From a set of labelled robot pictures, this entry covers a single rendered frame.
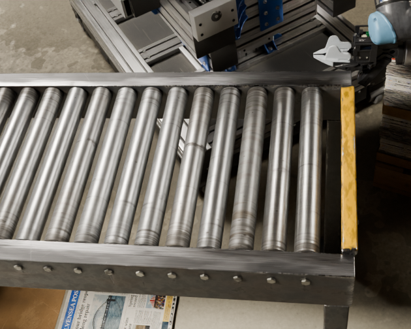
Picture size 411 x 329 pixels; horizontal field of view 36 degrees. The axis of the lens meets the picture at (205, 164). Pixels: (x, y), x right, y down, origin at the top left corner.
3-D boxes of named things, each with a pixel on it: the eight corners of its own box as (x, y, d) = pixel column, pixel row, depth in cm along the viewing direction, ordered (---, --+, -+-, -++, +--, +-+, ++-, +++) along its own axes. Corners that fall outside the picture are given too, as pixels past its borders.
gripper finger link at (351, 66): (333, 53, 159) (368, 52, 157) (333, 58, 160) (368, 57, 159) (333, 65, 156) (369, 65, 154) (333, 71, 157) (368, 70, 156)
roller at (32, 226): (91, 97, 164) (86, 83, 160) (39, 256, 136) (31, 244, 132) (73, 97, 165) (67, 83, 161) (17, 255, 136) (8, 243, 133)
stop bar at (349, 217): (355, 91, 147) (355, 85, 145) (359, 255, 120) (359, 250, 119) (340, 91, 147) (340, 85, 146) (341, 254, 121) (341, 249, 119)
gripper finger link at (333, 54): (313, 40, 156) (351, 40, 155) (313, 59, 161) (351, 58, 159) (313, 49, 154) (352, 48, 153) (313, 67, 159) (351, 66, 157)
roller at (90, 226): (140, 97, 162) (136, 83, 158) (97, 259, 133) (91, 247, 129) (121, 97, 163) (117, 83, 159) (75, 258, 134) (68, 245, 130)
